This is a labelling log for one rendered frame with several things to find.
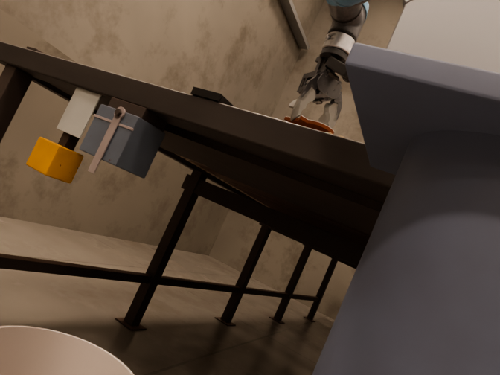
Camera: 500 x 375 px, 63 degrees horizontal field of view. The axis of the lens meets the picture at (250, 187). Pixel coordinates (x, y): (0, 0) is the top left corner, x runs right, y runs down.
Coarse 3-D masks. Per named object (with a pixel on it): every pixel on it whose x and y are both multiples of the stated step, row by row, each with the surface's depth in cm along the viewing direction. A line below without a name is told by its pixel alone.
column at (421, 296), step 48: (384, 48) 29; (384, 96) 32; (432, 96) 29; (480, 96) 26; (384, 144) 43; (432, 144) 34; (480, 144) 31; (432, 192) 32; (480, 192) 30; (384, 240) 34; (432, 240) 31; (480, 240) 29; (384, 288) 32; (432, 288) 29; (480, 288) 28; (336, 336) 35; (384, 336) 30; (432, 336) 29; (480, 336) 28
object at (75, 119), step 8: (80, 88) 106; (72, 96) 106; (80, 96) 105; (88, 96) 103; (96, 96) 102; (72, 104) 105; (80, 104) 104; (88, 104) 102; (96, 104) 101; (64, 112) 106; (72, 112) 104; (80, 112) 103; (88, 112) 102; (64, 120) 105; (72, 120) 103; (80, 120) 102; (88, 120) 101; (64, 128) 104; (72, 128) 103; (80, 128) 101; (80, 136) 101
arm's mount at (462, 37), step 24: (408, 0) 33; (432, 0) 32; (456, 0) 32; (480, 0) 31; (408, 24) 33; (432, 24) 32; (456, 24) 31; (480, 24) 31; (408, 48) 32; (432, 48) 31; (456, 48) 31; (480, 48) 30
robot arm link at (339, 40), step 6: (330, 36) 101; (336, 36) 100; (342, 36) 99; (348, 36) 100; (324, 42) 102; (330, 42) 100; (336, 42) 99; (342, 42) 99; (348, 42) 100; (354, 42) 101; (336, 48) 100; (342, 48) 99; (348, 48) 100; (348, 54) 101
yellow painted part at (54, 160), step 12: (36, 144) 103; (48, 144) 101; (60, 144) 104; (72, 144) 105; (36, 156) 101; (48, 156) 99; (60, 156) 100; (72, 156) 103; (36, 168) 100; (48, 168) 99; (60, 168) 101; (72, 168) 104; (60, 180) 103
